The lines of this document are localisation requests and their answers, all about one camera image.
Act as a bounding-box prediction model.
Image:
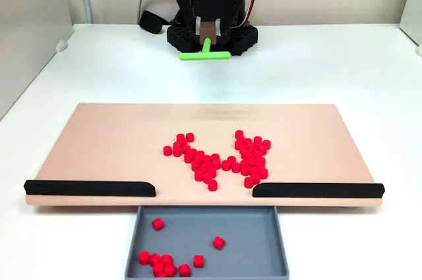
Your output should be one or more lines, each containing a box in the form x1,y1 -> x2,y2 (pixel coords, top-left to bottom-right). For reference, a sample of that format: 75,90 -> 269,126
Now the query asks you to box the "white enclosure side panel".
399,0 -> 422,47
0,0 -> 74,121

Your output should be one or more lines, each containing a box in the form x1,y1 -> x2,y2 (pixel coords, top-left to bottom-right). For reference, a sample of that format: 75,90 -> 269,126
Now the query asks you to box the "grey tray container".
124,205 -> 290,280

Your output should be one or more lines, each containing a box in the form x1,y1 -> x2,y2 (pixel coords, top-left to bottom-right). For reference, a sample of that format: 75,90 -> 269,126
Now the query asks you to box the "peach flat board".
24,102 -> 385,209

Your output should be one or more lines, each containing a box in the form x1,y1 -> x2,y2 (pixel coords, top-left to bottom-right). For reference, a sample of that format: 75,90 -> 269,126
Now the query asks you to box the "black guard strip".
253,182 -> 386,199
23,180 -> 156,198

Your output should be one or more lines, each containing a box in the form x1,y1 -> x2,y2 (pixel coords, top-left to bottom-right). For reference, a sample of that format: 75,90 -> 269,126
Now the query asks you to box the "green T pusher brown handle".
179,21 -> 231,62

